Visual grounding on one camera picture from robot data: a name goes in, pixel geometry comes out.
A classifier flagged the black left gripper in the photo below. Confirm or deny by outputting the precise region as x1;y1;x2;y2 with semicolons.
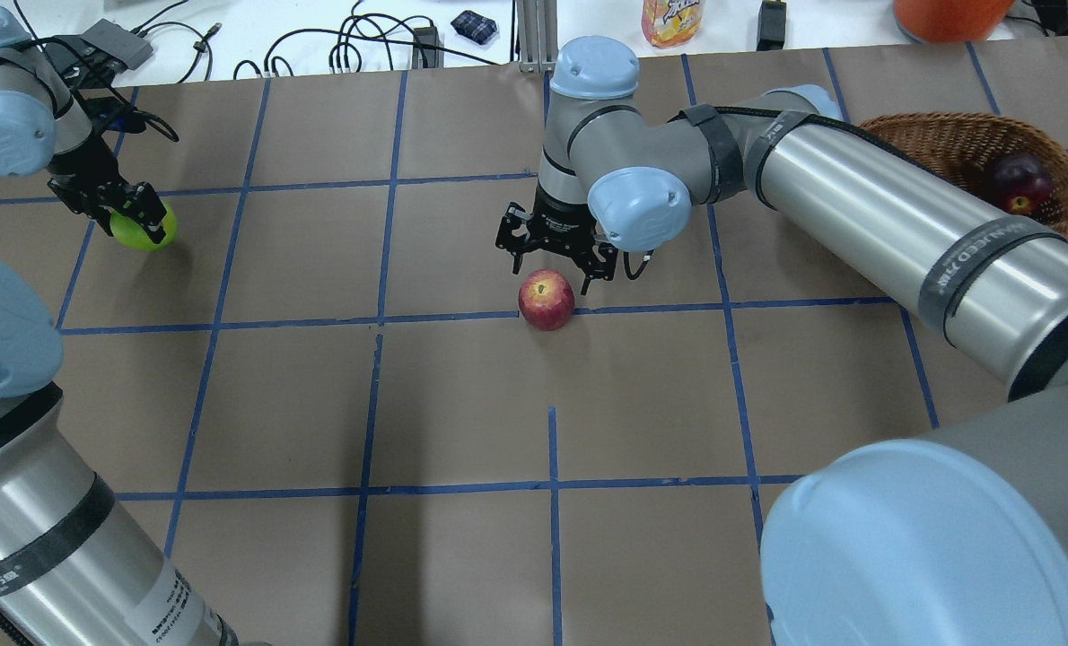
47;135;169;247

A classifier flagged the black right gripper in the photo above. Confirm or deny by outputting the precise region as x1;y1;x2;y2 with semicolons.
494;185;619;295

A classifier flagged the green apple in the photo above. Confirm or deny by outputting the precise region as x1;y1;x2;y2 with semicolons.
109;204;178;252

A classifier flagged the red yellow apple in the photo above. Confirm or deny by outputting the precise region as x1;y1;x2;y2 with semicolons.
518;269;575;332

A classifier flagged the dark red apple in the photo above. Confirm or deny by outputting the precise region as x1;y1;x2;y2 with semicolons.
981;152;1055;215

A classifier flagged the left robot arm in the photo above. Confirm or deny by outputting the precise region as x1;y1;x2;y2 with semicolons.
0;5;239;645

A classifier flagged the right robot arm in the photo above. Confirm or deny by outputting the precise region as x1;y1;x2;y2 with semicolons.
496;36;1068;645

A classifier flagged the wicker basket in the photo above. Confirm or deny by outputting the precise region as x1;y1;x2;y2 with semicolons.
859;111;1068;239

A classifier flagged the grey usb hub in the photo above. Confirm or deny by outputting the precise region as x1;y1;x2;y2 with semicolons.
80;18;153;73

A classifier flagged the orange drink bottle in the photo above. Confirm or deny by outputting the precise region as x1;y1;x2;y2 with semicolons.
640;0;705;49

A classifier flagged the black power adapter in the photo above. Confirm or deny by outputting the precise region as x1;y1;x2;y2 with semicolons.
755;0;788;52

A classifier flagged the orange round object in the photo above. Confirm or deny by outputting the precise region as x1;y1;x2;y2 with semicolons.
892;1;1014;42

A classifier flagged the aluminium frame post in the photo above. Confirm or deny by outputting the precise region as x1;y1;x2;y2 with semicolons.
513;0;557;74

